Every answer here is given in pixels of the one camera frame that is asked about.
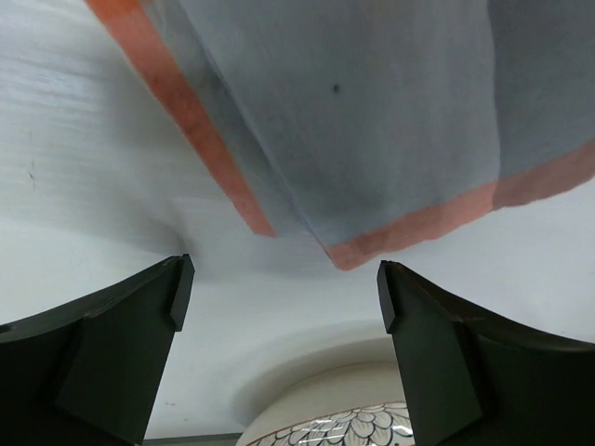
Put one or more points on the floral patterned ceramic plate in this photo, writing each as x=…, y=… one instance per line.
x=362, y=404

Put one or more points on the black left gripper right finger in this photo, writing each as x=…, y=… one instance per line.
x=473, y=377

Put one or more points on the orange blue checkered cloth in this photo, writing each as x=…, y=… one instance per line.
x=372, y=125

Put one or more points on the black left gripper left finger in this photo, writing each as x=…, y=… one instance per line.
x=87, y=372

